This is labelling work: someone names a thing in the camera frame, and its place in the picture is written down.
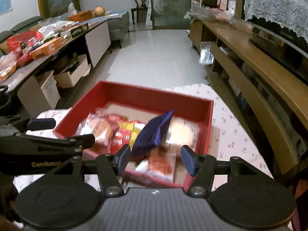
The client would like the grey sofa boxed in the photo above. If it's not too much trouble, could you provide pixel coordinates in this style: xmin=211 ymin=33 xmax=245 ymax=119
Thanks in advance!
xmin=106 ymin=11 xmax=130 ymax=49

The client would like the dark blue snack packet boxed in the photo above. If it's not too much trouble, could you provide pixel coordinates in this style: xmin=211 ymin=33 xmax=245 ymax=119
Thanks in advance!
xmin=131 ymin=110 xmax=175 ymax=160

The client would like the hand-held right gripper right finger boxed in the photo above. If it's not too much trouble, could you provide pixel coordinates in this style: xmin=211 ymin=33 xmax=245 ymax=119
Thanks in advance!
xmin=180 ymin=145 xmax=275 ymax=196

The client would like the red plastic bag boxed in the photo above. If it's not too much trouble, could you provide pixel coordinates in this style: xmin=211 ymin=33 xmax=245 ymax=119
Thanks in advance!
xmin=7 ymin=31 xmax=44 ymax=53

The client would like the orange tray box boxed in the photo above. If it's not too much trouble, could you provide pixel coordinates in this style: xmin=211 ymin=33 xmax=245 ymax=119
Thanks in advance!
xmin=69 ymin=10 xmax=94 ymax=22

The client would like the orange red food packet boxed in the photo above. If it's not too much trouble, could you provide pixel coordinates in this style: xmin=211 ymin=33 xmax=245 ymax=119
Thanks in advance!
xmin=0 ymin=53 xmax=18 ymax=82

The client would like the black television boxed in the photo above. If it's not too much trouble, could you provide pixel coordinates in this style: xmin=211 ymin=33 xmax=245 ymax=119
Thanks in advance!
xmin=249 ymin=19 xmax=308 ymax=80

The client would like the dark green flat box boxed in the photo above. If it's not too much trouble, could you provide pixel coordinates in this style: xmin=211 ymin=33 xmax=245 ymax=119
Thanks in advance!
xmin=60 ymin=23 xmax=88 ymax=39

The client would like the wooden cabinet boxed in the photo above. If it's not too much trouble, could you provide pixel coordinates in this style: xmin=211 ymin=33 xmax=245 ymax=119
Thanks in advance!
xmin=189 ymin=17 xmax=308 ymax=181

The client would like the glass door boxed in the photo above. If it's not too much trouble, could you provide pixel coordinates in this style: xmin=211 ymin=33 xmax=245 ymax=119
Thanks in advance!
xmin=149 ymin=0 xmax=193 ymax=29

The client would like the clear plastic bag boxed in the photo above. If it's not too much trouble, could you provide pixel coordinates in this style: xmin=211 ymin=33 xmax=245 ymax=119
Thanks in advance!
xmin=184 ymin=7 xmax=235 ymax=24

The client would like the orange flat box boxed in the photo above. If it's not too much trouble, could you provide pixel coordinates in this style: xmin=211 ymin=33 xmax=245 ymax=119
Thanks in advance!
xmin=30 ymin=36 xmax=65 ymax=60

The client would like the silver foil bag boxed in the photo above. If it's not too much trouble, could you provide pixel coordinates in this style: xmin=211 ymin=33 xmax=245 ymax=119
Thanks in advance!
xmin=198 ymin=41 xmax=214 ymax=65

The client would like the white snack packet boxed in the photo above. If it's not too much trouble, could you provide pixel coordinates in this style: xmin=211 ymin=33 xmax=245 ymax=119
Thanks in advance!
xmin=135 ymin=147 xmax=178 ymax=183

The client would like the red yellow snack packet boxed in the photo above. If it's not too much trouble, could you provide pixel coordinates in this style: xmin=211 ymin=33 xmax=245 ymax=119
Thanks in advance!
xmin=109 ymin=114 xmax=147 ymax=154

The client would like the dark long side table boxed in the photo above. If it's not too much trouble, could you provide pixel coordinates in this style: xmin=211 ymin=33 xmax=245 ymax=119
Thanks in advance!
xmin=0 ymin=20 xmax=112 ymax=118

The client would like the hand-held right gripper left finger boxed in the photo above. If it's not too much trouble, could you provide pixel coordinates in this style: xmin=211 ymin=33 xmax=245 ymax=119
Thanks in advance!
xmin=44 ymin=144 xmax=132 ymax=196

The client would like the white lace cloth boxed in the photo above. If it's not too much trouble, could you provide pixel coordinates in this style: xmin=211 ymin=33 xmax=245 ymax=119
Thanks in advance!
xmin=244 ymin=0 xmax=308 ymax=44

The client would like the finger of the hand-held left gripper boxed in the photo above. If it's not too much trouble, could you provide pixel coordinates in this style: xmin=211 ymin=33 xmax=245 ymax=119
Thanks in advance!
xmin=0 ymin=118 xmax=56 ymax=135
xmin=0 ymin=133 xmax=96 ymax=151

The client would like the green sofa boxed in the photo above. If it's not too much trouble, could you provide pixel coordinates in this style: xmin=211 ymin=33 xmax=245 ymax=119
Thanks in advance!
xmin=0 ymin=16 xmax=47 ymax=44

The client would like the red cardboard box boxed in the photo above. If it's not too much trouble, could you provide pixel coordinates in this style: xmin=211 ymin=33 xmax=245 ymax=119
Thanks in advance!
xmin=53 ymin=80 xmax=214 ymax=189

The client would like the red cartoon face packet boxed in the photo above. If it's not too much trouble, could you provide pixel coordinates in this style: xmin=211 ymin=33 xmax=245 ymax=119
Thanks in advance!
xmin=74 ymin=111 xmax=115 ymax=153

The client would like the clear cake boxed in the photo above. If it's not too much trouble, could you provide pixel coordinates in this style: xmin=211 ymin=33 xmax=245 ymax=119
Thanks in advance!
xmin=161 ymin=117 xmax=200 ymax=154

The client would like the white cardboard box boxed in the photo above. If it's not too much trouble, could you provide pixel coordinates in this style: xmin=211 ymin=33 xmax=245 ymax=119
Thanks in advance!
xmin=53 ymin=54 xmax=91 ymax=88

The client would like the blue wall poster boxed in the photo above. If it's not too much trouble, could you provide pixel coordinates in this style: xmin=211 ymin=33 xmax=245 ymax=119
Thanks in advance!
xmin=0 ymin=0 xmax=12 ymax=15

